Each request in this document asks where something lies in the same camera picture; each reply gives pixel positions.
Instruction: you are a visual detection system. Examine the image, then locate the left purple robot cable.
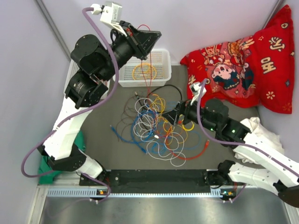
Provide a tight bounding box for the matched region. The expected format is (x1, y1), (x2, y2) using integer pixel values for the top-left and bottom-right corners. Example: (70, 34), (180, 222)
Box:
(21, 7), (121, 203)

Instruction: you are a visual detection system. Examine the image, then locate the yellow cable bundle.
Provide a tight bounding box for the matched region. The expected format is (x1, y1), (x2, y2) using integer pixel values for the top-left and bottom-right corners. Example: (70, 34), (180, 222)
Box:
(149, 97), (195, 145)

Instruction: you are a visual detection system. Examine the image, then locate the right white plastic basket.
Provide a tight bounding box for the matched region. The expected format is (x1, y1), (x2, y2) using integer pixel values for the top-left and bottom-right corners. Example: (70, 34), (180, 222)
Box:
(118, 49), (171, 87)

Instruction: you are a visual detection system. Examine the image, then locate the white coiled cable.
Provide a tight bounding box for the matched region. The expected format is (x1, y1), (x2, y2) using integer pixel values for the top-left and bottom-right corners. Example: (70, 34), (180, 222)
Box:
(146, 133), (187, 168)
(134, 98), (161, 143)

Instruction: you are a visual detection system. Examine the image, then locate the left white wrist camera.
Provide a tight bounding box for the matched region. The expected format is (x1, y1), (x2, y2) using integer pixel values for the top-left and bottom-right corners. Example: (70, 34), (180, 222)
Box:
(91, 1), (127, 36)

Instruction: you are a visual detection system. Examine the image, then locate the blue ethernet cable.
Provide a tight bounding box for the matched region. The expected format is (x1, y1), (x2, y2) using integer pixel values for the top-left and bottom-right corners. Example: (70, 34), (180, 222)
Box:
(110, 100), (201, 154)

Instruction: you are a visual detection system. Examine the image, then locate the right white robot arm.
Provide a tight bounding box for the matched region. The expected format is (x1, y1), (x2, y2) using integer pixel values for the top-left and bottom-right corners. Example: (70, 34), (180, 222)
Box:
(162, 99), (299, 208)

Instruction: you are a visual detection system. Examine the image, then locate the thin red wire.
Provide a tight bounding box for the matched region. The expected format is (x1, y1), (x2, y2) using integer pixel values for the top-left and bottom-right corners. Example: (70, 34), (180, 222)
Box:
(136, 24), (183, 140)

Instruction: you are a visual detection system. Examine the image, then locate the grey slotted cable duct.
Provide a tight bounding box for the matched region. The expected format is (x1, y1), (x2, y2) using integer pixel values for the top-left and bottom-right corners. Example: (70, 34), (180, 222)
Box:
(47, 188), (236, 198)

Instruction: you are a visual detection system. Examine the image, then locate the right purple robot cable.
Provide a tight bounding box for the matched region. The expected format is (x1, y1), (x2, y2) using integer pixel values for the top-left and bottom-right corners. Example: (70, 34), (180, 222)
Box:
(196, 78), (299, 203)

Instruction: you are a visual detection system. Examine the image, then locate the green cloth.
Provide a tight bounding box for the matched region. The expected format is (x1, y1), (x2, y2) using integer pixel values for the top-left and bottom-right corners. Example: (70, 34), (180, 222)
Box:
(38, 130), (86, 185)

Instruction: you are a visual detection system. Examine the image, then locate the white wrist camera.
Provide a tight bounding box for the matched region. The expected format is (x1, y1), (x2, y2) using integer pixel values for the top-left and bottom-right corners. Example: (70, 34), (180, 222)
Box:
(189, 82), (206, 105)
(91, 1), (127, 36)

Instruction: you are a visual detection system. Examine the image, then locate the brown thin cable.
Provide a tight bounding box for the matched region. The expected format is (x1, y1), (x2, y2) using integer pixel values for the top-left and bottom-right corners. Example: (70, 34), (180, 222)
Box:
(115, 92), (141, 140)

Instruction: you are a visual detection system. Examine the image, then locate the white cloth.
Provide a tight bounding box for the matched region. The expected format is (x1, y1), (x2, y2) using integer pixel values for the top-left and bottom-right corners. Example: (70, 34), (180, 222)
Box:
(233, 117), (285, 165)

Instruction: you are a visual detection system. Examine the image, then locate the left white plastic basket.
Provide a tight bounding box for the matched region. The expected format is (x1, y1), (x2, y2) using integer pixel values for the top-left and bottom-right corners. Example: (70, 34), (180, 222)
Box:
(64, 60), (110, 100)

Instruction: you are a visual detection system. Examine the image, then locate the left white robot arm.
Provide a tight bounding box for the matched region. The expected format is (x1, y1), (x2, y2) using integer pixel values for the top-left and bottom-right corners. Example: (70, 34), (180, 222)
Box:
(37, 21), (162, 185)

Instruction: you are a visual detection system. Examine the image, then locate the red printed pillow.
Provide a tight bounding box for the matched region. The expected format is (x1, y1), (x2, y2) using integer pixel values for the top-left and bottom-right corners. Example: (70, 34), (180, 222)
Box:
(180, 5), (295, 114)

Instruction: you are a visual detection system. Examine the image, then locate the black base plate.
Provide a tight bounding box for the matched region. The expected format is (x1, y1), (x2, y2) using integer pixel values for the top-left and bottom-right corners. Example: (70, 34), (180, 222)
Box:
(79, 168), (236, 194)

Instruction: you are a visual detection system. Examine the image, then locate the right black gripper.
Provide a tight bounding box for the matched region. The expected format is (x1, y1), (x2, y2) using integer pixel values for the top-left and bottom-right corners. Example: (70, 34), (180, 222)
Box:
(162, 95), (218, 133)

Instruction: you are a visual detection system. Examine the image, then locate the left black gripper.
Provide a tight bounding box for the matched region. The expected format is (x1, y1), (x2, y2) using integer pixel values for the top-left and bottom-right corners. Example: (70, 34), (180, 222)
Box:
(98, 21), (161, 82)

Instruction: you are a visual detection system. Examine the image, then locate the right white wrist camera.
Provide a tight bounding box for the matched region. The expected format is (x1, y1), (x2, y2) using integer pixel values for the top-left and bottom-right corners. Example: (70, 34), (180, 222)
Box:
(189, 82), (206, 105)

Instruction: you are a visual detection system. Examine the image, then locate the white plastic basket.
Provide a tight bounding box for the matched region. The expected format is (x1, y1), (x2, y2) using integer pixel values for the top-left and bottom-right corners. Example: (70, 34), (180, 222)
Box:
(118, 49), (171, 87)
(64, 60), (110, 100)

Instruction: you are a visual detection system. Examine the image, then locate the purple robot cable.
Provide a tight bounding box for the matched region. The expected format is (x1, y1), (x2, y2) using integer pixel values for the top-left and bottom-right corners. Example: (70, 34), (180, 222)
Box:
(21, 7), (121, 203)
(196, 78), (299, 203)

